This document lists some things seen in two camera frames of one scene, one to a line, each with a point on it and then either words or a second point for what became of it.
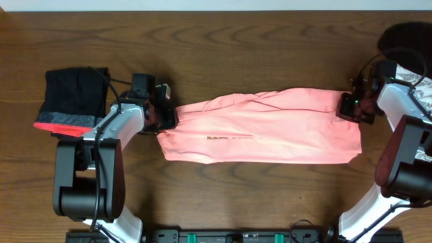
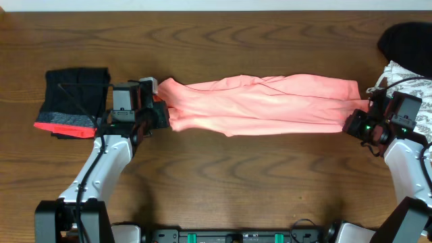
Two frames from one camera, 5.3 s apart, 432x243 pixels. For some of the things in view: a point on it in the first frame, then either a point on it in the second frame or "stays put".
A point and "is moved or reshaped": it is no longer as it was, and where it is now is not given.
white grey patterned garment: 422,87 stays put
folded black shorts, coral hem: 75,100 stays put
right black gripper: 348,108 -> 352,122
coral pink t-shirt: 289,125 is moved or reshaped
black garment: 414,36 stays put
